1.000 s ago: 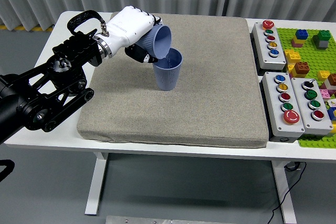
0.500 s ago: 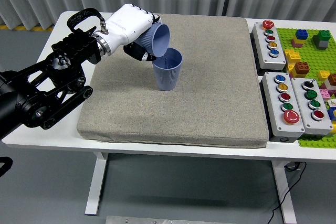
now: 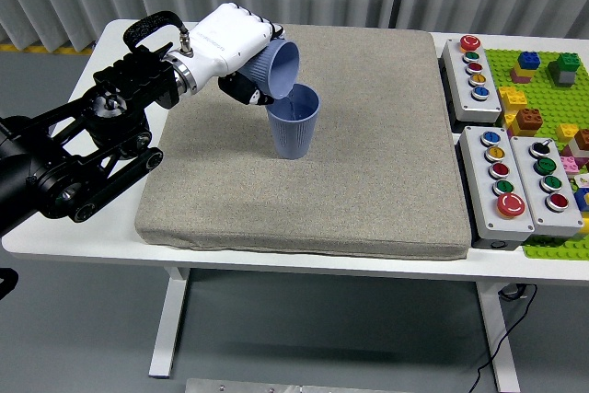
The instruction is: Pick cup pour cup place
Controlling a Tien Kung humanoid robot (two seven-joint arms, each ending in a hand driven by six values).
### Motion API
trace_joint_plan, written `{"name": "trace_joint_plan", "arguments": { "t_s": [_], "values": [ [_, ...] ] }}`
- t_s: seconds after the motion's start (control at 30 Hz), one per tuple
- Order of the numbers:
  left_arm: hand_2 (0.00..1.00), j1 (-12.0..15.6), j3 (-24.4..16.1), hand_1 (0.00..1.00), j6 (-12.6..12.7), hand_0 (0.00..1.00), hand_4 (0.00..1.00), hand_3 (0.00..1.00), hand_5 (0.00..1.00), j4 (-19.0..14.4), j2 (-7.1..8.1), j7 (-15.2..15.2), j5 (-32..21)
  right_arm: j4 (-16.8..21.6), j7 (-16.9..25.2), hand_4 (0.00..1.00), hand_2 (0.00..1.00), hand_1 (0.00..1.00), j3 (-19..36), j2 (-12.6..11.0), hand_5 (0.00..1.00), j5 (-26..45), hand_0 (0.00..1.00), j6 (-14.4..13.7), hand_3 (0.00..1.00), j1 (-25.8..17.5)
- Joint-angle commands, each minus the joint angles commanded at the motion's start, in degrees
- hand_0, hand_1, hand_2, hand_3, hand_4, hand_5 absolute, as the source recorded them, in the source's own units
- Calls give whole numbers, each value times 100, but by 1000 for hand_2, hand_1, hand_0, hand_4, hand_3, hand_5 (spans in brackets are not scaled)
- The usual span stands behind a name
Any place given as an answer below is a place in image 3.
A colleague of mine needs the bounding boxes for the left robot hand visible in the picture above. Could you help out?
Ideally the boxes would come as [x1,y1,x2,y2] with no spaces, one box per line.
[183,1,287,108]

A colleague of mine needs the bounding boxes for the blue ribbed plastic cup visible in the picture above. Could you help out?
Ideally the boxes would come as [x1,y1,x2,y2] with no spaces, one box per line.
[238,38,301,100]
[266,83,322,161]

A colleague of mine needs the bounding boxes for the grey-brown mat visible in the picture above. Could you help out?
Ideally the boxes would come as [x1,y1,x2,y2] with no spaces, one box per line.
[134,22,473,261]

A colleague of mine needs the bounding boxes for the yellow black floor tape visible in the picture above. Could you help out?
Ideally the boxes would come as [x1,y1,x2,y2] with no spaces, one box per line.
[0,41,96,56]

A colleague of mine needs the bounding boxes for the grey five-button control box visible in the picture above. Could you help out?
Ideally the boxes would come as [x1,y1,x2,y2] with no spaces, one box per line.
[441,35,503,125]
[458,125,537,243]

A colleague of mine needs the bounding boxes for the yellow toy brick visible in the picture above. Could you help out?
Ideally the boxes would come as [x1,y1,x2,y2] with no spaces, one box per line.
[555,123,580,144]
[498,86,527,113]
[509,64,537,85]

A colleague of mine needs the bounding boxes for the white table leg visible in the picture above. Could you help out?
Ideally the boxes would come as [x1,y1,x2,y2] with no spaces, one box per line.
[147,266,191,378]
[476,282,521,393]

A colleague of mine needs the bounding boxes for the green brick baseplate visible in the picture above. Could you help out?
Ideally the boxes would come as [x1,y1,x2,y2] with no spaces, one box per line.
[485,47,589,261]

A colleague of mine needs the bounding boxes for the black box base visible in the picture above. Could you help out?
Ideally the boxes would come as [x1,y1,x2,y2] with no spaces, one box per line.
[471,237,519,251]

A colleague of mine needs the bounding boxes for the green toy brick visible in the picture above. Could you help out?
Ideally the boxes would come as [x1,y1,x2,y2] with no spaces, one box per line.
[547,52,582,75]

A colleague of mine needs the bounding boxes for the grey control box with knob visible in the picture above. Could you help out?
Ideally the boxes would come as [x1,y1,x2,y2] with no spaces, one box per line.
[509,134,585,237]

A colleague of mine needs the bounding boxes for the pink toy brick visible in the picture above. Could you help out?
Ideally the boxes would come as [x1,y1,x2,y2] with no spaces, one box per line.
[559,142,589,177]

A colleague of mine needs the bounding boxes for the thin black floor cable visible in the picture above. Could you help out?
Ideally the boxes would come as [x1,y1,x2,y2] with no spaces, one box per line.
[469,283,538,393]

